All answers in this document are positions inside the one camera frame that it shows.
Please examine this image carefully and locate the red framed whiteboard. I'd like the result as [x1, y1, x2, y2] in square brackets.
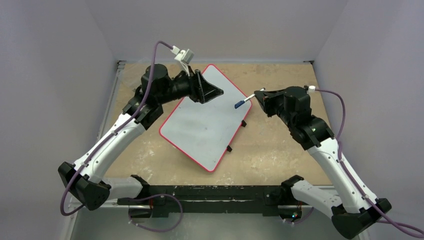
[159, 64, 252, 172]

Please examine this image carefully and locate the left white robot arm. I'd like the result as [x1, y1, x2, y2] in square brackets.
[58, 63, 224, 216]

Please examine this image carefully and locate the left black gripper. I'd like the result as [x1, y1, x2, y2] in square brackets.
[157, 66, 223, 105]

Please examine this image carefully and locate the clear plastic bag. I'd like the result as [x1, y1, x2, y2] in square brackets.
[120, 62, 149, 92]

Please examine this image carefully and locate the white blue marker pen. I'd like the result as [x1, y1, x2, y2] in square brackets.
[234, 93, 256, 109]

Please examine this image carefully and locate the aluminium frame rail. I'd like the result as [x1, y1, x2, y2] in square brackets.
[58, 60, 128, 240]

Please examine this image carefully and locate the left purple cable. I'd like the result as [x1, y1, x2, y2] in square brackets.
[59, 40, 184, 233]

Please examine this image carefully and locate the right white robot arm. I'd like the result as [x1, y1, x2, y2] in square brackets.
[254, 85, 392, 240]

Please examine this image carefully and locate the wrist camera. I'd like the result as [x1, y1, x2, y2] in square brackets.
[306, 85, 316, 94]
[171, 45, 194, 75]

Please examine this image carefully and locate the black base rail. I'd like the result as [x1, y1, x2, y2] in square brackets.
[117, 185, 299, 218]

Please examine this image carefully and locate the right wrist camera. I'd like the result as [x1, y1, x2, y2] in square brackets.
[306, 85, 316, 94]

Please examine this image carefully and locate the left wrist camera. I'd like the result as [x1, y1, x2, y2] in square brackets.
[171, 45, 194, 75]

